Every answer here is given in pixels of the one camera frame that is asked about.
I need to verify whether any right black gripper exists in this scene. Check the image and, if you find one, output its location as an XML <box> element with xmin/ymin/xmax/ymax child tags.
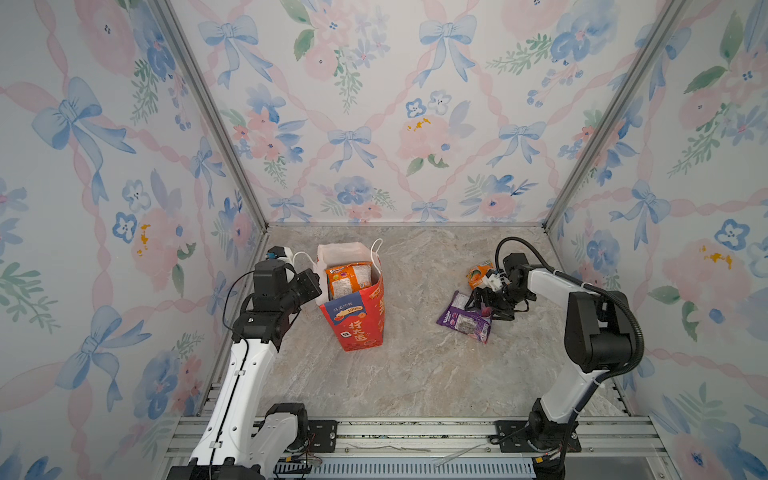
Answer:
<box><xmin>465</xmin><ymin>285</ymin><xmax>530</xmax><ymax>319</ymax></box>

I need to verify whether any purple snack bag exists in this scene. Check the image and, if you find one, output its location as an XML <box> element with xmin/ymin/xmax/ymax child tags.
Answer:
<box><xmin>436</xmin><ymin>291</ymin><xmax>492</xmax><ymax>344</ymax></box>

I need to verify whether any orange snack bag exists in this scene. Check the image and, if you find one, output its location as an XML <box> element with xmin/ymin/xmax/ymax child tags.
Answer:
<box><xmin>467</xmin><ymin>261</ymin><xmax>495</xmax><ymax>290</ymax></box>
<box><xmin>325</xmin><ymin>262</ymin><xmax>373</xmax><ymax>300</ymax></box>

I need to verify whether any red paper gift bag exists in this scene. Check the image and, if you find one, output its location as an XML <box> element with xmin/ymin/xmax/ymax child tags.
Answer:
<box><xmin>312</xmin><ymin>238</ymin><xmax>385</xmax><ymax>352</ymax></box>

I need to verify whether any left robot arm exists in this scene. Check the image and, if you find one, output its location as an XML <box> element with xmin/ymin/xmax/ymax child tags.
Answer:
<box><xmin>167</xmin><ymin>247</ymin><xmax>322</xmax><ymax>479</ymax></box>

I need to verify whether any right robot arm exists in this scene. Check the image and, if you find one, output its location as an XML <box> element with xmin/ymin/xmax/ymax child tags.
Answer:
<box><xmin>465</xmin><ymin>253</ymin><xmax>641</xmax><ymax>453</ymax></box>

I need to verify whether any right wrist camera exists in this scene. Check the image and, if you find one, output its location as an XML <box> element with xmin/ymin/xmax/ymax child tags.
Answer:
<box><xmin>482</xmin><ymin>270</ymin><xmax>506</xmax><ymax>292</ymax></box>

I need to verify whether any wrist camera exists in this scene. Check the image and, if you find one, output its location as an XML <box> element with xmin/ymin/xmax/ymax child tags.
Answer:
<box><xmin>482</xmin><ymin>270</ymin><xmax>506</xmax><ymax>292</ymax></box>
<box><xmin>266</xmin><ymin>245</ymin><xmax>294</xmax><ymax>265</ymax></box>

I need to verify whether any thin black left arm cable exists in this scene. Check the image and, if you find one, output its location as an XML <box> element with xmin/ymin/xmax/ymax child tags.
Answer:
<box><xmin>221</xmin><ymin>269</ymin><xmax>258</xmax><ymax>331</ymax></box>

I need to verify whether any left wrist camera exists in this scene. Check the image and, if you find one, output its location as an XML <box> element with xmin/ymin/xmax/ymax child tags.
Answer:
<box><xmin>266</xmin><ymin>245</ymin><xmax>294</xmax><ymax>265</ymax></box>

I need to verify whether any black corrugated cable conduit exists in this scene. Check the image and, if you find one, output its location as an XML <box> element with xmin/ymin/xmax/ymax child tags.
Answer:
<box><xmin>494</xmin><ymin>235</ymin><xmax>646</xmax><ymax>385</ymax></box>

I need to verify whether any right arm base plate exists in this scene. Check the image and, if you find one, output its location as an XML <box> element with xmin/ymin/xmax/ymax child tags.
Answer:
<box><xmin>488</xmin><ymin>420</ymin><xmax>567</xmax><ymax>454</ymax></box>

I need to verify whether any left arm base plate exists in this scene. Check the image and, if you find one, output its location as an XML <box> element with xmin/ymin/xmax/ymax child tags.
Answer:
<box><xmin>285</xmin><ymin>420</ymin><xmax>339</xmax><ymax>455</ymax></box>

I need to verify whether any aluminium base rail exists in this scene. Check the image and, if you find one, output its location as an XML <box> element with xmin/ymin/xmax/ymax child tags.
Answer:
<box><xmin>160</xmin><ymin>417</ymin><xmax>683</xmax><ymax>479</ymax></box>

